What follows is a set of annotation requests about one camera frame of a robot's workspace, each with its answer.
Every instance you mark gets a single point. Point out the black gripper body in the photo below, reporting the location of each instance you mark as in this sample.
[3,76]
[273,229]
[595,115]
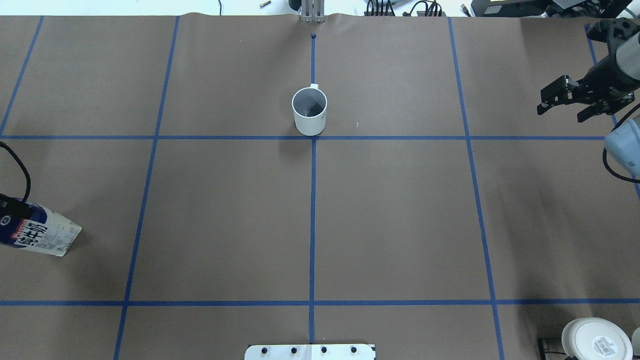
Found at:
[601,80]

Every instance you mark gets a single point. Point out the aluminium frame post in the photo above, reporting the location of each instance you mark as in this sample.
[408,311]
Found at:
[312,11]

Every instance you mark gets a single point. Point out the blue white milk carton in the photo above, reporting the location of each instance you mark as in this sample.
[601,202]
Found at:
[32,227]

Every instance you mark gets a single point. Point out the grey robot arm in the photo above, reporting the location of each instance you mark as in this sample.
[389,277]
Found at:
[621,150]

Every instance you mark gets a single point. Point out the white mug on rack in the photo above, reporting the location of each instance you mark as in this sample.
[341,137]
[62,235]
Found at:
[595,338]

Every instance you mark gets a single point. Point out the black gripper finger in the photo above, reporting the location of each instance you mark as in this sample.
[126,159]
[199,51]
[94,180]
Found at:
[558,92]
[594,111]

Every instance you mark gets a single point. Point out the white ceramic mug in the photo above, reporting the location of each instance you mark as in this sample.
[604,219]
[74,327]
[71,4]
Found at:
[309,106]

